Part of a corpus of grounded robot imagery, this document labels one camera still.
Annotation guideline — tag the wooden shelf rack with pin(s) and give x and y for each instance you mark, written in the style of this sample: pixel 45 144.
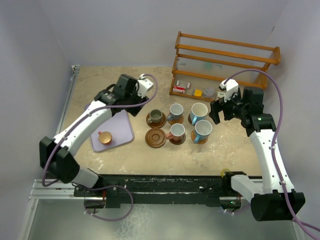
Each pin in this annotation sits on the wooden shelf rack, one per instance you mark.
pixel 201 60

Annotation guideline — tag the large brown ringed coaster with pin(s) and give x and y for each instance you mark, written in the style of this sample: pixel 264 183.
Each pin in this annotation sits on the large brown ringed coaster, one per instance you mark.
pixel 156 125

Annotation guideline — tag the yellow tape roll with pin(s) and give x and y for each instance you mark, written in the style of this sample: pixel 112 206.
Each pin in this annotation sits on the yellow tape roll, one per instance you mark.
pixel 224 171

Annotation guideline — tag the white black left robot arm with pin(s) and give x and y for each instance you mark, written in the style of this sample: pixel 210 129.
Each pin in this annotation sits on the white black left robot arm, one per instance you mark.
pixel 57 154

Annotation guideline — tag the large brown grooved coaster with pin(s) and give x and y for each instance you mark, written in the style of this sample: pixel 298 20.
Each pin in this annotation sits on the large brown grooved coaster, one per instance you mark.
pixel 155 137

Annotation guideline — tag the light orange wood coaster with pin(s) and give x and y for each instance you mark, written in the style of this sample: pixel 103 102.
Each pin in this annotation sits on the light orange wood coaster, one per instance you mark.
pixel 198 138

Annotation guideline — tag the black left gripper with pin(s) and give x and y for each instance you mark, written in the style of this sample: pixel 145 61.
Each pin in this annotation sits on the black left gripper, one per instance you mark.
pixel 133 111

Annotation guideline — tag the teal blue cup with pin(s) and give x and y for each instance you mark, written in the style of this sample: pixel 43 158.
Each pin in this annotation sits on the teal blue cup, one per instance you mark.
pixel 175 112

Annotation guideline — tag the clear plastic jar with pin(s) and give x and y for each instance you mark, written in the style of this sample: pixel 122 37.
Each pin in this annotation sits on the clear plastic jar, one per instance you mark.
pixel 209 93

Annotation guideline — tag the light blue mug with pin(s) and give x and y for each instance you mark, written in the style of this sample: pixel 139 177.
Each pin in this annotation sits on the light blue mug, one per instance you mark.
pixel 198 112

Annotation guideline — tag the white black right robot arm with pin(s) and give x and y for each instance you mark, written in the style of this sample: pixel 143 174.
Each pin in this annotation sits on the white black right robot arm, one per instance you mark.
pixel 276 199

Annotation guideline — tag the orange brown cup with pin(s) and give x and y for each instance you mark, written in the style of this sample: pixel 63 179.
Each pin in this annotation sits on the orange brown cup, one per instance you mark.
pixel 105 137

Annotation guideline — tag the red handled white cup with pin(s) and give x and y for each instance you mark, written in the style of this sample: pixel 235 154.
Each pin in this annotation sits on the red handled white cup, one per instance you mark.
pixel 176 133

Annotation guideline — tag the red white box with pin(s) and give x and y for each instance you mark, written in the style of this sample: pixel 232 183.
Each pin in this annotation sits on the red white box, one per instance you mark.
pixel 178 89

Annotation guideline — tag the dark walnut coaster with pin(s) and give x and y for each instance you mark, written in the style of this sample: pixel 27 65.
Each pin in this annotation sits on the dark walnut coaster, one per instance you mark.
pixel 178 142

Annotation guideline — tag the olive green cup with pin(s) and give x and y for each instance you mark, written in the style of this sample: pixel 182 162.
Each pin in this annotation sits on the olive green cup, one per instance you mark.
pixel 155 116

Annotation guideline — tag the dark wood coaster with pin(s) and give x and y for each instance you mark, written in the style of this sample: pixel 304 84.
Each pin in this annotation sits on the dark wood coaster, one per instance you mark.
pixel 190 121

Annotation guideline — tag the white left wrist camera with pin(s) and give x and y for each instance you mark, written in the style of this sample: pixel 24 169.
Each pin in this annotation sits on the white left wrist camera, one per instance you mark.
pixel 144 85

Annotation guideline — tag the lavender plastic tray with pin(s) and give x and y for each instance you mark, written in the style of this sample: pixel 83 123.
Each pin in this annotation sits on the lavender plastic tray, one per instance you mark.
pixel 120 128

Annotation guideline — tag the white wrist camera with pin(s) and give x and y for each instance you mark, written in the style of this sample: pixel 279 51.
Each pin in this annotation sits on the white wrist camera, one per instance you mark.
pixel 230 86
pixel 144 85

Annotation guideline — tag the large blue mug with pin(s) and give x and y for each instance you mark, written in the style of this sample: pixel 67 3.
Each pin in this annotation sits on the large blue mug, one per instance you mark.
pixel 203 127

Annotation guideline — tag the green white box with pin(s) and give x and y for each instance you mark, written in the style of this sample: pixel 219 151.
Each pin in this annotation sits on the green white box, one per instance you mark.
pixel 220 94

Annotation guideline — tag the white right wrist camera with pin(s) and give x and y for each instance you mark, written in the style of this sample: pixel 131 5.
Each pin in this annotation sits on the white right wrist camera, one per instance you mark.
pixel 230 86

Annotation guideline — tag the yellow small container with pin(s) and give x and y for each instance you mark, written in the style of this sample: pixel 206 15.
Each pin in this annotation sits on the yellow small container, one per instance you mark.
pixel 197 93

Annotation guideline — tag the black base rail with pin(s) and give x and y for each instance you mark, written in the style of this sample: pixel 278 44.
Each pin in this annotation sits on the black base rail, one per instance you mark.
pixel 117 189

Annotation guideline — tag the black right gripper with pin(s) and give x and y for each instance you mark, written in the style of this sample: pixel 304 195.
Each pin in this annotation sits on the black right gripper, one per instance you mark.
pixel 217 106

